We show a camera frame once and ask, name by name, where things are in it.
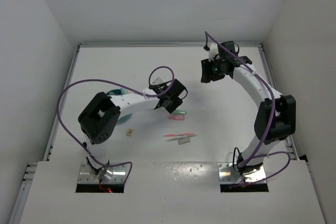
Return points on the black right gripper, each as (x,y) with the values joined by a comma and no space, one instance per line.
(207,75)

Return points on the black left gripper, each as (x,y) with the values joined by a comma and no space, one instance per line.
(177,102)

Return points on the green highlighter marker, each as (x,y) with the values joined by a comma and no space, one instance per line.
(179,112)

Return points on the teal round organizer container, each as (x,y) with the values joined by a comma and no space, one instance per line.
(118,92)

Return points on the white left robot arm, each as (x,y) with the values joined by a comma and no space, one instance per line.
(100,116)

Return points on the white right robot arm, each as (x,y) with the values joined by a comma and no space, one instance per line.
(276,116)

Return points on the red thin pen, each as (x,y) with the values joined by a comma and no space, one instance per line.
(177,134)

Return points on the grey rectangular eraser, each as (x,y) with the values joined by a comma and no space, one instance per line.
(184,141)

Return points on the small beige eraser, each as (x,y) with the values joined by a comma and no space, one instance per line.
(129,132)

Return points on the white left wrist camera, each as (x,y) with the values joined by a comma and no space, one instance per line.
(157,81)

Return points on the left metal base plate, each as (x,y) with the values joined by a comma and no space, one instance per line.
(111,175)

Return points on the metal base plate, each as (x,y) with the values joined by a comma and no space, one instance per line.
(111,175)
(228,175)

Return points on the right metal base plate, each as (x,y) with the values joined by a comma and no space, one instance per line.
(228,175)

